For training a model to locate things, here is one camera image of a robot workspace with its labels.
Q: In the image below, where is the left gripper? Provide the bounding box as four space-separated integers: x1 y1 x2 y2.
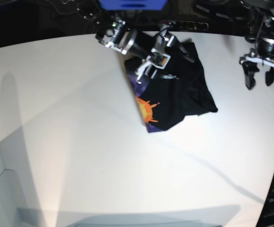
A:
239 39 274 90

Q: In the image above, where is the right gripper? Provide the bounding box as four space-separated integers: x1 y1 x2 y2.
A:
135 25 195 82

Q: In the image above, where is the black T-shirt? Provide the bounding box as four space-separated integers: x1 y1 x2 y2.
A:
124 41 218 133

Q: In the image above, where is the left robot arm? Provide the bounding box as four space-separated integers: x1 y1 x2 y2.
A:
239 0 274 90

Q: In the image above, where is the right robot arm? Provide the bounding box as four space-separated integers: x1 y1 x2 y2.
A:
76 0 195 83

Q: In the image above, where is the black power strip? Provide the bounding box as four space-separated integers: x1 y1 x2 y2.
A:
170 21 209 31

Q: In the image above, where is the blue plastic box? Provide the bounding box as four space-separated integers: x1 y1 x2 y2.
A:
99 0 167 11

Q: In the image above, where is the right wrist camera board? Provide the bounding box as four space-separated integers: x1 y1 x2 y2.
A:
150 52 171 69

